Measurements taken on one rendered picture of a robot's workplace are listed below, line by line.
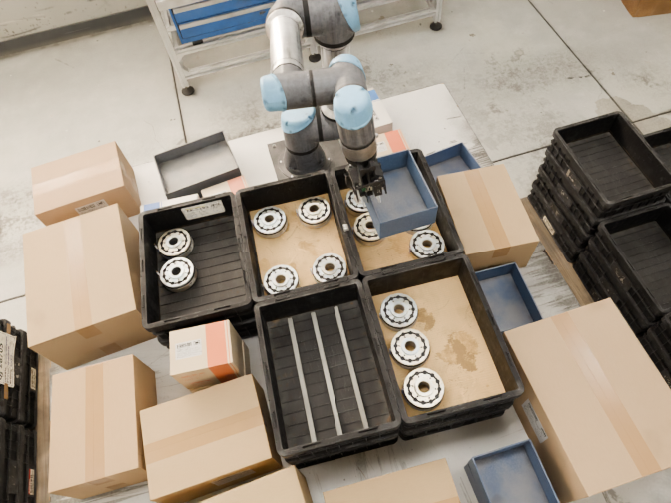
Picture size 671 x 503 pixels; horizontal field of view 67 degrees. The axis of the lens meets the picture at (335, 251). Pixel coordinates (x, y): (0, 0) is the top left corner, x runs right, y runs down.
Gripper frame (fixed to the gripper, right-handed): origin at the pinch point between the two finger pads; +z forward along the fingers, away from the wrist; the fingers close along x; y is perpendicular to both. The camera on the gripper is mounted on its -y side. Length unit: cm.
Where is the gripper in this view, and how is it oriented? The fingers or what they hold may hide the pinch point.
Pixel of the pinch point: (367, 196)
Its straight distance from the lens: 129.6
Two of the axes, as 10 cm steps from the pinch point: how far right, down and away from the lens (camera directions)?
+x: 9.5, -3.0, -0.1
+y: 2.6, 8.2, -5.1
